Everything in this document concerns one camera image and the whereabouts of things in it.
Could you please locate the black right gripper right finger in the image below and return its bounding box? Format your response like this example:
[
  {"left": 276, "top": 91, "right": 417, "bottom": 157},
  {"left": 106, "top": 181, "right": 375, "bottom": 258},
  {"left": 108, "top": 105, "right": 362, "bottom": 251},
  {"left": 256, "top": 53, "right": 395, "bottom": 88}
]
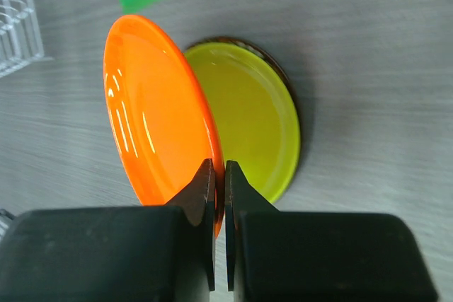
[{"left": 225, "top": 161, "right": 438, "bottom": 301}]

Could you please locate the white wire dish rack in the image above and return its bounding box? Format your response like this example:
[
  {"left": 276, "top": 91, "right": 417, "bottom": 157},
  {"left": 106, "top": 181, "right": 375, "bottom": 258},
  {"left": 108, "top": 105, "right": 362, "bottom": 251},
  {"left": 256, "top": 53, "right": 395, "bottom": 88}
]
[{"left": 1, "top": 0, "right": 51, "bottom": 78}]

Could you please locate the lime green plate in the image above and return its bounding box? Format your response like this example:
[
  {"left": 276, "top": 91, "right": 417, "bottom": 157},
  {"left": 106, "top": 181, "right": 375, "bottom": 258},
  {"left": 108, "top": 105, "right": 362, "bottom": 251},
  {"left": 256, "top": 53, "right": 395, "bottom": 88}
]
[{"left": 185, "top": 37, "right": 302, "bottom": 203}]

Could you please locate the orange plate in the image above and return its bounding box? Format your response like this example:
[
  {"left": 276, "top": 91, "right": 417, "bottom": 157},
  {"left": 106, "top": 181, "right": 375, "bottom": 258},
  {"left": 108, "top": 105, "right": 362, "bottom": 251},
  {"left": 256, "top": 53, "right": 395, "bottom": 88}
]
[{"left": 103, "top": 14, "right": 224, "bottom": 228}]

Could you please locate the red floral plate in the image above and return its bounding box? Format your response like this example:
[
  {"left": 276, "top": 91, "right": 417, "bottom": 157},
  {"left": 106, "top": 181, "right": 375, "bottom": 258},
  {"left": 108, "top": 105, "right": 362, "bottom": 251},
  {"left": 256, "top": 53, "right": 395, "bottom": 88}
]
[{"left": 184, "top": 35, "right": 304, "bottom": 170}]

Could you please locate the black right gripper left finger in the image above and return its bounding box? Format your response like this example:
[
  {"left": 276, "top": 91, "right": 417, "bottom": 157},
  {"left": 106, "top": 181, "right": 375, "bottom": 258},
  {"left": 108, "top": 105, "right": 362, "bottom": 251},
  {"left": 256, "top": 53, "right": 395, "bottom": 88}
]
[{"left": 1, "top": 159, "right": 215, "bottom": 301}]

